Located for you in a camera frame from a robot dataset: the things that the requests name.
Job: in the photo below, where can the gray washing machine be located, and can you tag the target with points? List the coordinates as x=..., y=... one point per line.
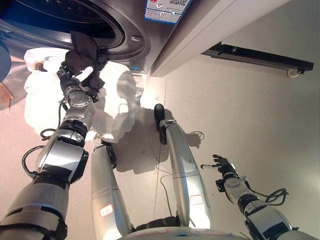
x=135, y=25

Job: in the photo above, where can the white garment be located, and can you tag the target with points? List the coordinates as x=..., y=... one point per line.
x=117, y=100

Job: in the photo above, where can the brown woven strip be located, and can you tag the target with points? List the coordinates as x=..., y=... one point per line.
x=5, y=96

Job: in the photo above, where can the brown woven laundry basket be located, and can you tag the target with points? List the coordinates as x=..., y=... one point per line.
x=38, y=66

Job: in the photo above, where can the silver robot leg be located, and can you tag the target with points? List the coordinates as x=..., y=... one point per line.
x=185, y=180
x=105, y=185

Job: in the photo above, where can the silver robot right leg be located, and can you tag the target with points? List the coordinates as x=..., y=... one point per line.
x=185, y=180

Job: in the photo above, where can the black garment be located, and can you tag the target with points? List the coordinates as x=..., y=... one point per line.
x=85, y=55

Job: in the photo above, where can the round washing machine door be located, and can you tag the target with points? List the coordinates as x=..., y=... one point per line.
x=3, y=60

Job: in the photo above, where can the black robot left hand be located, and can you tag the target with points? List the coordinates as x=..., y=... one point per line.
x=68, y=81

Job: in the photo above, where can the gray robot torso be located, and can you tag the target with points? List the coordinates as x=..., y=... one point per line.
x=180, y=233

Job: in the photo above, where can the blue white energy label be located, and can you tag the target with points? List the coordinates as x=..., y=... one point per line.
x=165, y=12

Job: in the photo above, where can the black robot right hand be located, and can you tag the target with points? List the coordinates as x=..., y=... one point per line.
x=226, y=167

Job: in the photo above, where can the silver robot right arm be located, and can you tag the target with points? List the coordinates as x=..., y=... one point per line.
x=262, y=220

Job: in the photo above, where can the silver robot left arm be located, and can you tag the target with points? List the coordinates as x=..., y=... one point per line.
x=62, y=160

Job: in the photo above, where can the silver robot left leg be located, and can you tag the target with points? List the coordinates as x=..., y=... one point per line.
x=105, y=185

